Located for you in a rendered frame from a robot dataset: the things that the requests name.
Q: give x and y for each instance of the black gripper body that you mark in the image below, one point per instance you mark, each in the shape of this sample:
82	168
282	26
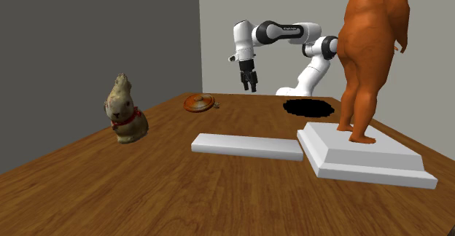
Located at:
246	66

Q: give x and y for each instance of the white flat slab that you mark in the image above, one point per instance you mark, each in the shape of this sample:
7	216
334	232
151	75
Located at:
245	145

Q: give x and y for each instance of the brown round wooden lid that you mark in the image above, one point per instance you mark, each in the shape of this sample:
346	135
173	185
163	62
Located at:
198	102

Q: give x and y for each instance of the beige rabbit figure red ribbon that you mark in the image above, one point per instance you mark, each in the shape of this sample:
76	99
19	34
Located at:
125	118

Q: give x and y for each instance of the orange statue on white plinth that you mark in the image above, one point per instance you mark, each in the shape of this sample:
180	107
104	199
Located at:
366	50

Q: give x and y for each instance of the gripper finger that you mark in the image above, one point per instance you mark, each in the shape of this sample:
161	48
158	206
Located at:
253	82
245	80

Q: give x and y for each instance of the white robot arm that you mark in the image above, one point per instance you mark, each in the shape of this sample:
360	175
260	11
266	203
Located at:
245	38

